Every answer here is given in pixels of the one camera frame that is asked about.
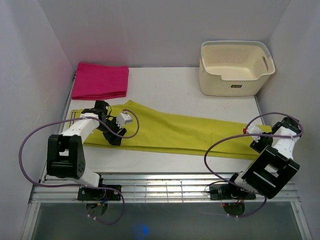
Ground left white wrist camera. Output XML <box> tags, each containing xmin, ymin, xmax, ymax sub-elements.
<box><xmin>116</xmin><ymin>112</ymin><xmax>133</xmax><ymax>128</ymax></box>

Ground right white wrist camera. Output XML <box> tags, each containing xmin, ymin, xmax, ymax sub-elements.
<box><xmin>243</xmin><ymin>124</ymin><xmax>264</xmax><ymax>142</ymax></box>

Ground cream perforated plastic basket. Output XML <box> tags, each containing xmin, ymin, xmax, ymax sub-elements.
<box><xmin>198</xmin><ymin>40</ymin><xmax>276</xmax><ymax>97</ymax></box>

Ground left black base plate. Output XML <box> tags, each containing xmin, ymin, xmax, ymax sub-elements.
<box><xmin>77</xmin><ymin>188</ymin><xmax>121</xmax><ymax>217</ymax></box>

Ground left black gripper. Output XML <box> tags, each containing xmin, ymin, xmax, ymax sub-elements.
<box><xmin>96</xmin><ymin>116</ymin><xmax>127</xmax><ymax>146</ymax></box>

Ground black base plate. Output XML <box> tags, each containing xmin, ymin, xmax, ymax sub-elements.
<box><xmin>77</xmin><ymin>188</ymin><xmax>121</xmax><ymax>217</ymax></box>
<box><xmin>204</xmin><ymin>181</ymin><xmax>256</xmax><ymax>217</ymax></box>

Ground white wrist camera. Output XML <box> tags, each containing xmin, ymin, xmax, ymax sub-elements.
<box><xmin>116</xmin><ymin>112</ymin><xmax>133</xmax><ymax>128</ymax></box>
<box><xmin>243</xmin><ymin>124</ymin><xmax>264</xmax><ymax>142</ymax></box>

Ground yellow-green trousers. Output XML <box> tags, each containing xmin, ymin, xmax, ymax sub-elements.
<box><xmin>85</xmin><ymin>100</ymin><xmax>259</xmax><ymax>160</ymax></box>

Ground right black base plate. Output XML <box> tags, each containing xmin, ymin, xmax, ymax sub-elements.
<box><xmin>204</xmin><ymin>181</ymin><xmax>256</xmax><ymax>217</ymax></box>

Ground aluminium rail frame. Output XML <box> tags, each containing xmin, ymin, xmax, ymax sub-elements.
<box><xmin>20</xmin><ymin>173</ymin><xmax>312</xmax><ymax>240</ymax></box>

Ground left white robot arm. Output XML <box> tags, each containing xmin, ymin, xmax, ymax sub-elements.
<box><xmin>46</xmin><ymin>100</ymin><xmax>133</xmax><ymax>200</ymax></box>

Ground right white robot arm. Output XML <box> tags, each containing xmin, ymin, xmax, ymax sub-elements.
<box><xmin>225</xmin><ymin>117</ymin><xmax>301</xmax><ymax>199</ymax></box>

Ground folded pink trousers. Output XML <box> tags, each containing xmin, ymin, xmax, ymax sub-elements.
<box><xmin>71</xmin><ymin>62</ymin><xmax>129</xmax><ymax>101</ymax></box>

